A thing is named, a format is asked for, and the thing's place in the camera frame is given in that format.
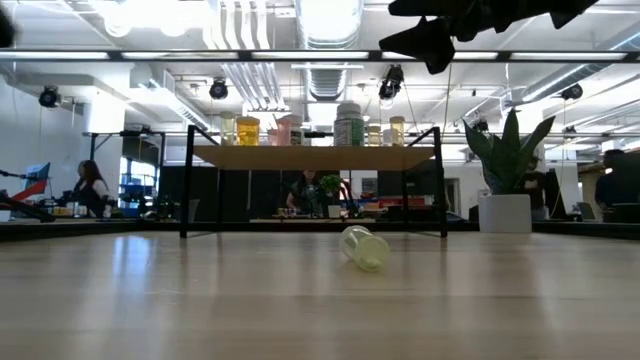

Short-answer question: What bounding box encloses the black overhead camera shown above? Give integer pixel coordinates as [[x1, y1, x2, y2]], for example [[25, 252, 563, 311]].
[[377, 63, 405, 101]]

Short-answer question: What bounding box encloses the large white bottle green label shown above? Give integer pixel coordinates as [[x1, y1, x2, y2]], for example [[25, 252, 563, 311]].
[[333, 101, 365, 147]]

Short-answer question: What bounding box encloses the silver ventilation duct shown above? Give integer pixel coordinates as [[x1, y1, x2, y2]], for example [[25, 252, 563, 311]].
[[294, 0, 365, 101]]

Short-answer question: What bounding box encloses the green snake plant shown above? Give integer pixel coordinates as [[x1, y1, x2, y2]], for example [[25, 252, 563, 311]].
[[462, 108, 557, 196]]

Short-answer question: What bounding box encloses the orange pill bottle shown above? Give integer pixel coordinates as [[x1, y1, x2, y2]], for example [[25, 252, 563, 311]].
[[236, 116, 262, 147]]

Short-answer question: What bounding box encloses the slim yellow pill bottle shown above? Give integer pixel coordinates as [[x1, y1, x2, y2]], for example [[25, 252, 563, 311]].
[[389, 115, 407, 147]]

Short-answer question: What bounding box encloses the person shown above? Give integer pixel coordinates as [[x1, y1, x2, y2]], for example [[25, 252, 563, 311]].
[[594, 148, 640, 224], [285, 169, 331, 217], [519, 155, 549, 222], [69, 159, 112, 219]]

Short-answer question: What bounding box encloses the black ceiling spotlight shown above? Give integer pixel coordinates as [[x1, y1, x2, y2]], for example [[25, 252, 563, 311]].
[[208, 78, 230, 101], [560, 82, 584, 102], [38, 85, 61, 109]]

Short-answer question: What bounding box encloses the black background table frame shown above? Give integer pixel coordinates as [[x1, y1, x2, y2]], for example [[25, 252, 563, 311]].
[[88, 129, 166, 211]]

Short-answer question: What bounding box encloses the white plant pot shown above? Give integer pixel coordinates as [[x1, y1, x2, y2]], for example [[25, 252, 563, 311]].
[[478, 194, 533, 234]]

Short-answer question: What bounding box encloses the yellow-green pill bottle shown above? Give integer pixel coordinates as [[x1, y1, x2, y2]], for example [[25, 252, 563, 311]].
[[339, 224, 391, 273]]

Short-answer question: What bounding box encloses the black overhead light bar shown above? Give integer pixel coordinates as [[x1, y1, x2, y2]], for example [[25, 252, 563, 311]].
[[0, 48, 640, 64]]

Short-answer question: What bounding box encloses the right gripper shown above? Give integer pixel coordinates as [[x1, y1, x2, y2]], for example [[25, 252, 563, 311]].
[[378, 0, 599, 75]]

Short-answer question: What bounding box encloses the wooden shelf with black legs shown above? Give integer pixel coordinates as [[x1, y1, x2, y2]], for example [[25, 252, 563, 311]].
[[179, 124, 449, 240]]

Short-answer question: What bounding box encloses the computer monitor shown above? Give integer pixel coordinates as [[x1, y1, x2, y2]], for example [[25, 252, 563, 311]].
[[9, 161, 52, 202]]

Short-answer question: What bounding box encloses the small potted plant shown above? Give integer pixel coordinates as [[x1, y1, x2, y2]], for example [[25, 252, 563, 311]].
[[320, 173, 344, 219]]

